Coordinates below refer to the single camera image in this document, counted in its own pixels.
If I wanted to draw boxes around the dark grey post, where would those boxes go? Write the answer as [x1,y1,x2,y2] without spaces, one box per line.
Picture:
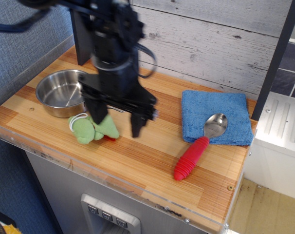
[251,0,295,121]
[70,9,93,65]

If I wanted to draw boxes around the white ridged appliance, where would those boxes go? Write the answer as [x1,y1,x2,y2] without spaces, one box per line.
[244,92,295,198]

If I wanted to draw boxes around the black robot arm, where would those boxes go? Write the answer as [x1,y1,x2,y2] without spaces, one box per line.
[22,0,157,137]

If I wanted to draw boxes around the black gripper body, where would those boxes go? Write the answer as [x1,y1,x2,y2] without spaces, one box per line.
[78,62,157,120]

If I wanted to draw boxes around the red handled metal spoon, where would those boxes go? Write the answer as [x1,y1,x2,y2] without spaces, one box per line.
[174,113,228,181]

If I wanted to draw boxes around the black braided cable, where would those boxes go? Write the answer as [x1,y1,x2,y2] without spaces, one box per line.
[0,7,48,33]

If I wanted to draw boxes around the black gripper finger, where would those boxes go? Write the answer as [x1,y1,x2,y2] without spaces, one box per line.
[130,113,147,138]
[85,98,108,124]

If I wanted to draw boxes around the clear acrylic edge guard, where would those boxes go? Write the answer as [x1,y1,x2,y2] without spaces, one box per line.
[0,116,249,234]

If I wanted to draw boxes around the green plush peppers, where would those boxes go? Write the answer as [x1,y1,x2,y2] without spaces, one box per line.
[68,113,120,144]

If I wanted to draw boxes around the small steel pot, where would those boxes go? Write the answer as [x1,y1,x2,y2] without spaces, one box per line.
[35,69,128,118]

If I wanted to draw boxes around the dark grey right post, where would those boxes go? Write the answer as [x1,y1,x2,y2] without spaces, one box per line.
[251,0,295,121]

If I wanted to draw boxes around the dark grey left post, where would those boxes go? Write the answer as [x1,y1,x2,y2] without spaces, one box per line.
[70,9,93,65]

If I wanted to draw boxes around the blue cloth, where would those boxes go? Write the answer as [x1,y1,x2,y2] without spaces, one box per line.
[181,90,254,146]

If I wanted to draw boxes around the silver dispenser panel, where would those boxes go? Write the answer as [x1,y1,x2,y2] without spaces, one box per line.
[81,194,141,234]

